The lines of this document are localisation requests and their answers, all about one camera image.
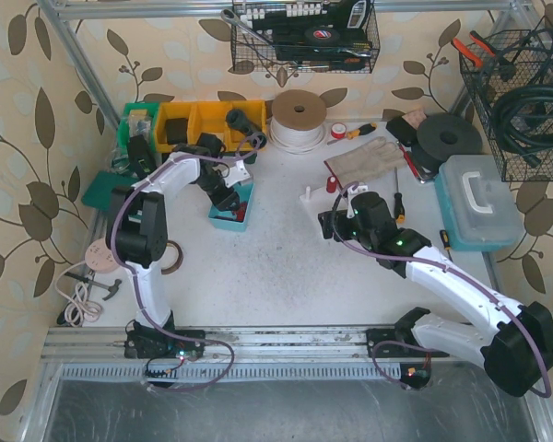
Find white peg base plate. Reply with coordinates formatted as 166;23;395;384
300;186;339;221

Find red white tape roll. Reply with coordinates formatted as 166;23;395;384
330;122;347;140

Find black tape roll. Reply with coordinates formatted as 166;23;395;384
303;26;340;47

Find silver wrench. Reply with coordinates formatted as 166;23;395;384
220;9;273;47

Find small hammer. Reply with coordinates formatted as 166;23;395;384
65;272;122;301

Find black green meter device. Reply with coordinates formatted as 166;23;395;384
127;135;158;180

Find green storage bin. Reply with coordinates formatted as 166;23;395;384
117;102;159;155

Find black disc spool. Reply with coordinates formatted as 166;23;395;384
411;113;483;173

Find wire basket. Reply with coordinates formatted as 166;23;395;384
459;28;553;182
220;1;380;81

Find blue clear toolbox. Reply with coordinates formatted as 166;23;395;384
434;155;524;252

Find black orange screwdriver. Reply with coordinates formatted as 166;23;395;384
394;169;406;224

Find white cable spool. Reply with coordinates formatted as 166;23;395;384
269;89;327;155

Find blue plastic tray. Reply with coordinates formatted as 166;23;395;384
207;182;254;233

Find yellow storage bin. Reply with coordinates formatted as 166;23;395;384
153;100;267;154

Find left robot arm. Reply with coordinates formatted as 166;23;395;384
106;134;249;337

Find beige work glove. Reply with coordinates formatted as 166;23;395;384
324;136;406;188

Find brown tape roll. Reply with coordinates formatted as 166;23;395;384
161;240;183;275

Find orange handled pliers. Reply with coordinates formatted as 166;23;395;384
451;30;497;68

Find small yellow black screwdriver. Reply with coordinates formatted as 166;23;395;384
439;229;451;250

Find dark grey pipe fitting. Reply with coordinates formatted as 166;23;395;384
226;109;267;149

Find coiled black hose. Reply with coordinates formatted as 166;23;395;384
492;80;553;156

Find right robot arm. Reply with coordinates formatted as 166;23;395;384
318;191;553;398

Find green cutting mat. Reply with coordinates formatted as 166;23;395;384
81;171;137;213

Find top wire basket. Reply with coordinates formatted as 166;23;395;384
220;1;380;81

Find right wire basket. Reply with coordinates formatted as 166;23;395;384
459;28;553;182

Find black box in bin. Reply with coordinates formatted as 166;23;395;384
165;118;188;145

